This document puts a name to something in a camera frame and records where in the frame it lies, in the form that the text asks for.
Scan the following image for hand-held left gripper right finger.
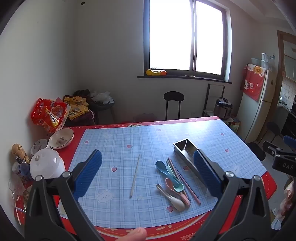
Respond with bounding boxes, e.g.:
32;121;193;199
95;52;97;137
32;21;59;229
188;149;271;241

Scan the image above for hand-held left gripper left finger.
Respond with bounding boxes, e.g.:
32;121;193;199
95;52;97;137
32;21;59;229
24;149;105;241

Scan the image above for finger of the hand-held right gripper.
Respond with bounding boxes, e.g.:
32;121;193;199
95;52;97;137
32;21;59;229
262;141;282;158
283;135;296;152

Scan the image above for light green spoon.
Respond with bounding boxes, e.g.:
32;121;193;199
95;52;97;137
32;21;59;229
166;165;184;192

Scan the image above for metal utensil tray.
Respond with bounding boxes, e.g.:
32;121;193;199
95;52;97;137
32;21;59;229
173;138;210;194

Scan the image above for pink spoon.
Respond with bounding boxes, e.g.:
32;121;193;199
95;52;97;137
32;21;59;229
165;178;191;207

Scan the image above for beige spoon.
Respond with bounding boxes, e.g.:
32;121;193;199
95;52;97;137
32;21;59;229
156;184;187;212

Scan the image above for blue spoon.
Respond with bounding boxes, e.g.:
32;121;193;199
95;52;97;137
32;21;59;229
155;161;180;188

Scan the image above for beige chopstick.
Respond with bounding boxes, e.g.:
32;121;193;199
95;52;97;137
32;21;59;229
129;154;141;199

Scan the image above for person's right hand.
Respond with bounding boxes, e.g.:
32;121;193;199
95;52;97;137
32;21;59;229
279;179;296;220

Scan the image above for person's left hand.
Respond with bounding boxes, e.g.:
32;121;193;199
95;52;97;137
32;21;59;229
120;227;147;241

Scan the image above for black folding chair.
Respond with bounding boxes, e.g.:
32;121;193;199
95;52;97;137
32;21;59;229
264;122;281;144
246;142;266;161

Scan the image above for blue plaid table mat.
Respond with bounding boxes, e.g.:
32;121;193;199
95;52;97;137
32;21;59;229
58;119;267;232

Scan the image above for white fridge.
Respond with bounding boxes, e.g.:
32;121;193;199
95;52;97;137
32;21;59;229
236;62;278;143

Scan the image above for colourful cardboard box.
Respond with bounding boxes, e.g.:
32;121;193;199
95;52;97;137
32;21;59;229
228;117;241;133

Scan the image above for white lidded bowl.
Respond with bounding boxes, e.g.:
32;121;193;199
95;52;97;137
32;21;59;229
30;148;66;180

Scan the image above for patterned ceramic bowl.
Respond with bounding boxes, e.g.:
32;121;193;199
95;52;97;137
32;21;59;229
48;128;75;150

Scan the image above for small patterned bowl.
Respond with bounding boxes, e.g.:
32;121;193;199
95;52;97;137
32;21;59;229
30;138;50;156

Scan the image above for maroon cloth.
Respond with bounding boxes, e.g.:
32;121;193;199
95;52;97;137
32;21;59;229
63;89;96;127

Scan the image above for rice cooker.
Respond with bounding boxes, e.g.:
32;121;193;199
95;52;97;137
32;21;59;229
214;98;233;120

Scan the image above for red printed cloth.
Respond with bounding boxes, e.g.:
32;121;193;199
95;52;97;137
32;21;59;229
240;64;266;102

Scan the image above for dark glass bottle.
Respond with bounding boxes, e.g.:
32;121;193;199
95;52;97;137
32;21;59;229
15;156;33;183

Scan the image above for grey round stool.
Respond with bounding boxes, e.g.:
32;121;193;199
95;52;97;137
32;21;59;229
89;100;116;124

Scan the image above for pile of yellow packets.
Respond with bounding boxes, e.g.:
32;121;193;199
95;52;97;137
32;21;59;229
63;95;89;121

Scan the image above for red snack bag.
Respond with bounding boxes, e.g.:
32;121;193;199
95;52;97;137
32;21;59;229
31;97;72;133

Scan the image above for clear drinking glass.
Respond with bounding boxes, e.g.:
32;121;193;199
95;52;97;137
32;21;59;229
8;176;26;201

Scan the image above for white plastic bag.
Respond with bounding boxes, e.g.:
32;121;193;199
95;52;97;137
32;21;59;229
90;91;114;105

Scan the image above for black metal rack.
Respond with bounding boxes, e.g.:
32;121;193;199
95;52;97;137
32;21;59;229
202;83;226;117

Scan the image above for black round stool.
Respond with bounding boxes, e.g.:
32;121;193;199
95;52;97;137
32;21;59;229
163;91;185;121

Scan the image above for clear plastic containers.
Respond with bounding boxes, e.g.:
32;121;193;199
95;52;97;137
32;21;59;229
251;53;275;70

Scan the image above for yellow packet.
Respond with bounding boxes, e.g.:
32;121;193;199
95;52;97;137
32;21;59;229
146;69;167;76

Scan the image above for dark framed window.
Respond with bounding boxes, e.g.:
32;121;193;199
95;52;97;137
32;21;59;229
137;0;232;84

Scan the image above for wooden door frame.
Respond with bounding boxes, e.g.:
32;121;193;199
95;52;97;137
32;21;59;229
270;30;296;130

